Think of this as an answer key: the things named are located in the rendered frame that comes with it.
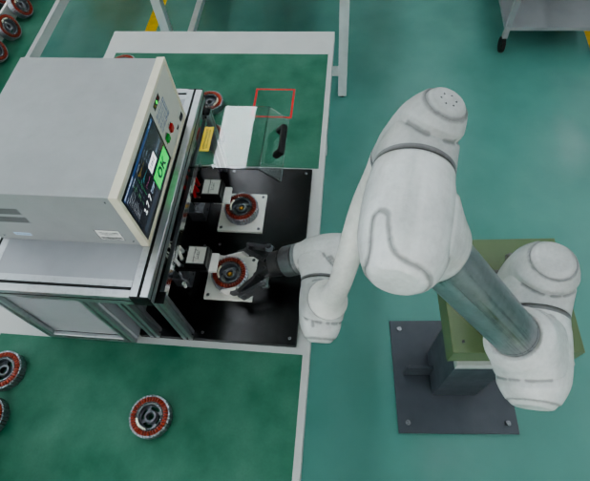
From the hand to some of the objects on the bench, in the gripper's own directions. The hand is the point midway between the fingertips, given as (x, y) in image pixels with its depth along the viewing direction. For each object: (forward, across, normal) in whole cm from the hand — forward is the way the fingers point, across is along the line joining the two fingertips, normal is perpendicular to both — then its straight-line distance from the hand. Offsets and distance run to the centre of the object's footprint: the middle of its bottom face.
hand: (230, 274), depth 145 cm
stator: (+16, -43, +3) cm, 46 cm away
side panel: (+38, -20, +15) cm, 45 cm away
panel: (+24, +12, +10) cm, 28 cm away
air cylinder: (+14, +24, +4) cm, 28 cm away
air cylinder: (+14, 0, +4) cm, 15 cm away
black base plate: (+4, +12, -4) cm, 13 cm away
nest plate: (+2, 0, -3) cm, 3 cm away
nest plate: (+2, +24, -3) cm, 24 cm away
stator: (+1, 0, -2) cm, 2 cm away
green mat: (+23, -52, +7) cm, 58 cm away
